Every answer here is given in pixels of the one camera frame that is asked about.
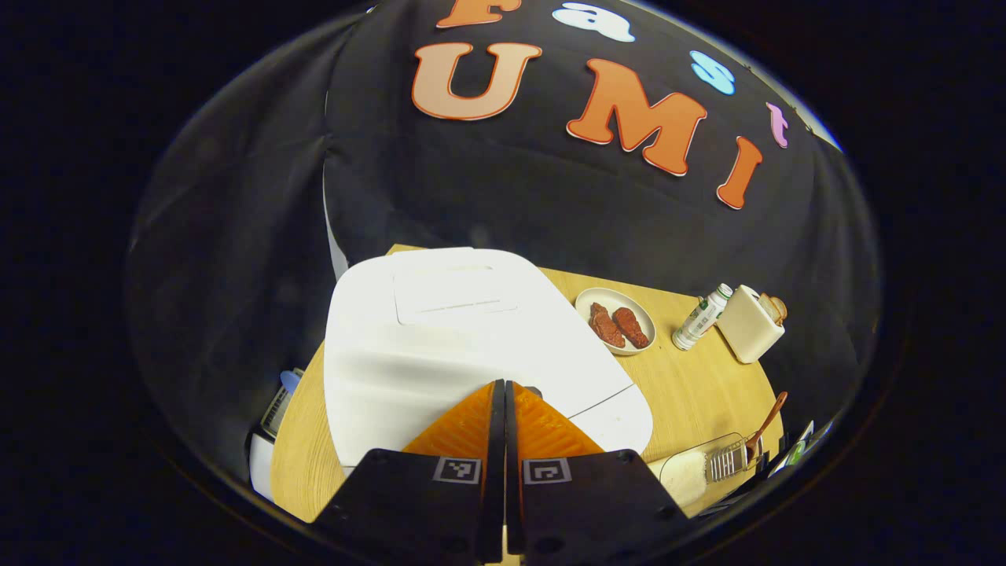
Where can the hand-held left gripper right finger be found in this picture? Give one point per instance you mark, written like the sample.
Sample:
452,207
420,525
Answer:
589,503

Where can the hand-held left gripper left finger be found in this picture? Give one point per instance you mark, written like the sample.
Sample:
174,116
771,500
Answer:
416,503

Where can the white rice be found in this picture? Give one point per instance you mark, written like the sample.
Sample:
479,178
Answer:
684,475

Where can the white rice cooker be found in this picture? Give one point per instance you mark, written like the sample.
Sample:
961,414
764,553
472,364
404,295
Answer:
440,346

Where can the brown wooden spoon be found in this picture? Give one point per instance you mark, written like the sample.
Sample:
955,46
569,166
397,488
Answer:
766,420

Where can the clear plastic rice container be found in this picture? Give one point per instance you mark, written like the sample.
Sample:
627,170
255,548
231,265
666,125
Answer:
684,472

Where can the red meat piece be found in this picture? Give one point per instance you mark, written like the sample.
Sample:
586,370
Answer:
607,326
631,328

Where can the white oval plate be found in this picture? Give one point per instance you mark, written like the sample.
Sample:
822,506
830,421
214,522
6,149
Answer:
629,303

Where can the green vegetable bowl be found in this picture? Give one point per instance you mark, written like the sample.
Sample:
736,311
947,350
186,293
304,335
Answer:
797,454

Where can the white drink bottle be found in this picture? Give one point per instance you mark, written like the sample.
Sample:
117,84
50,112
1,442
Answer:
699,318

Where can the white rack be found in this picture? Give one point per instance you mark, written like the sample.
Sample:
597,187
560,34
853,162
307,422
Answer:
809,440

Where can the white toaster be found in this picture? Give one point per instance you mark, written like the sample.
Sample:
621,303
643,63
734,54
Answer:
747,326

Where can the toasted bread slice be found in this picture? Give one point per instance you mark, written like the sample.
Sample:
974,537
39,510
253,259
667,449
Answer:
776,306

